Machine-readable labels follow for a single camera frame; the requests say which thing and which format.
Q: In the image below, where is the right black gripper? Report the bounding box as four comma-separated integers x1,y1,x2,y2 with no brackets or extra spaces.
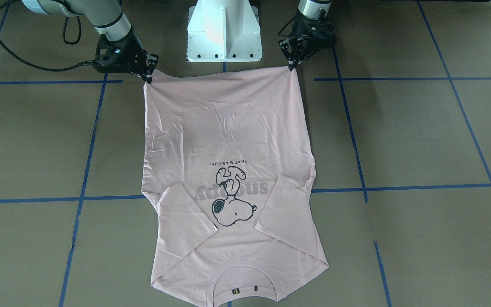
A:
93,29,159,84

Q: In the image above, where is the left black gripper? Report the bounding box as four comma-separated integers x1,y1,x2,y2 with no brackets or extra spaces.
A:
278,11,337,71

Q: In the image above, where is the pink Snoopy t-shirt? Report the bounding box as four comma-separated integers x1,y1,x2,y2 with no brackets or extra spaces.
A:
142,67,329,307

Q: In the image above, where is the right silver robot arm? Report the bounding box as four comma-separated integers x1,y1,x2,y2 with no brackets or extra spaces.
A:
22,0,158,83

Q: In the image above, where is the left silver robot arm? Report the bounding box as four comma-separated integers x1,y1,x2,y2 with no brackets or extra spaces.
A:
278,0,337,71

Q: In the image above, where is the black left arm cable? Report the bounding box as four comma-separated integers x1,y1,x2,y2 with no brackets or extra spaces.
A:
278,16,299,39

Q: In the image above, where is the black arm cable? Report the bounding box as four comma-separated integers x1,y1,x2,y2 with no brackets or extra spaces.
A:
278,16,299,39
0,0,97,72

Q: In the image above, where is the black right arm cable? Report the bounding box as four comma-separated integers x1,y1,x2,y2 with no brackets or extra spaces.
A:
0,0,97,72

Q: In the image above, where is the white metal mount base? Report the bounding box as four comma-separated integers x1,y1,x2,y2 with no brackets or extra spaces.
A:
186,0,263,63

